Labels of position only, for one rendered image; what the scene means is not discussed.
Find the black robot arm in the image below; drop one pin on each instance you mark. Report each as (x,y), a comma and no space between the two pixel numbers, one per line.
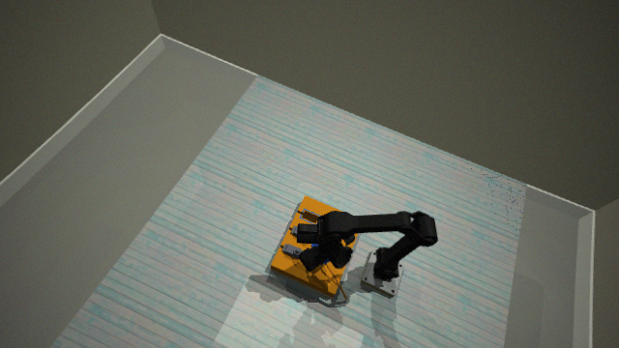
(334,226)

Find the orange flat block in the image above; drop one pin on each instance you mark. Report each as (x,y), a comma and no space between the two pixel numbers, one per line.
(287,261)

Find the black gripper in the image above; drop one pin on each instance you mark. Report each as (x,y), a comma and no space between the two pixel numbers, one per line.
(312,257)

